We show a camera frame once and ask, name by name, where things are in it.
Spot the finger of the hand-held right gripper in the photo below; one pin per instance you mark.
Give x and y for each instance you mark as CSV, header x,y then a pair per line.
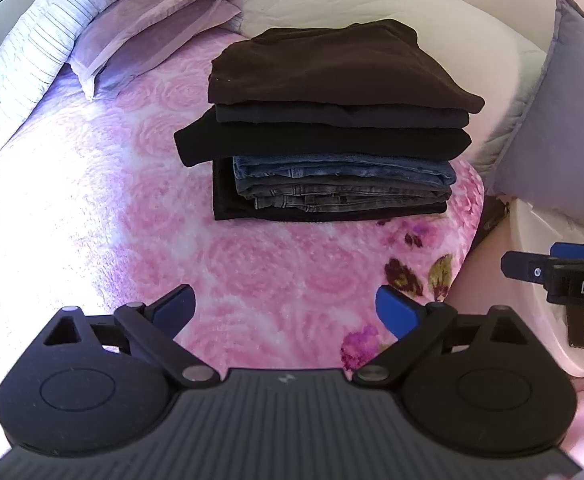
x,y
522,266
564,250

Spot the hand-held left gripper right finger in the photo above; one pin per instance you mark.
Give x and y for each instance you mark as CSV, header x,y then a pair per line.
x,y
397,310

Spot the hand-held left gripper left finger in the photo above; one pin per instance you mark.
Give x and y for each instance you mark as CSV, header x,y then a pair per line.
x,y
174,307

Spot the dark grey shirt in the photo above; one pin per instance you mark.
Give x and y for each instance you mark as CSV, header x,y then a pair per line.
x,y
372,117

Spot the brown shirt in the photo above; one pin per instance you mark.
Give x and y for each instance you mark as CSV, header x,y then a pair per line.
x,y
332,70

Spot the white round object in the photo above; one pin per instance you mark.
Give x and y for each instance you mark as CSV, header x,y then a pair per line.
x,y
537,315

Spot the black folded pants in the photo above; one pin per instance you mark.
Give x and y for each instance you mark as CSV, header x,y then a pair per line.
x,y
222,195

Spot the grey folded jeans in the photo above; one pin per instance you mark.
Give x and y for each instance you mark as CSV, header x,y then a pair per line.
x,y
347,195

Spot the pink rose-pattern blanket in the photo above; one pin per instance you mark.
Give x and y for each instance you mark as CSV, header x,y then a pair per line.
x,y
122,185

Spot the grey cushion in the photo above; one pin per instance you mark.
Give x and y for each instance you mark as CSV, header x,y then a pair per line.
x,y
567,110

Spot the blue folded jeans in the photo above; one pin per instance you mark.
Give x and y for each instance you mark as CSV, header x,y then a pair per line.
x,y
347,167

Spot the black folded garment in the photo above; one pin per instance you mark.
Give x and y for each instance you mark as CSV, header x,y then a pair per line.
x,y
322,142

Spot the lilac pillow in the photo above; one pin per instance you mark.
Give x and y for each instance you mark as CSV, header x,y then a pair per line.
x,y
162,20

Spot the white ribbed quilt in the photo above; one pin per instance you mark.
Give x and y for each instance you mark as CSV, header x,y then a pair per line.
x,y
22,60

